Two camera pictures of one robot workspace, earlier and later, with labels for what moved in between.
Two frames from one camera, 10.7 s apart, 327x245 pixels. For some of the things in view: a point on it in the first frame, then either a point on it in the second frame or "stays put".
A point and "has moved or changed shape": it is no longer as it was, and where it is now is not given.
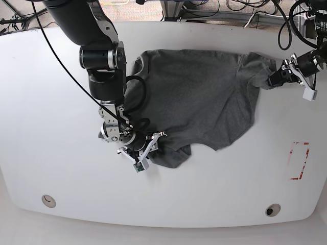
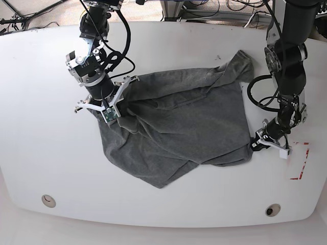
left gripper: [308, 64] -> [272, 130]
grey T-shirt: [195, 97] has moved or changed shape
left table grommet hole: [49, 201] stays put
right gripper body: [134, 142] -> [101, 89]
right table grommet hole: [273, 210] stays put
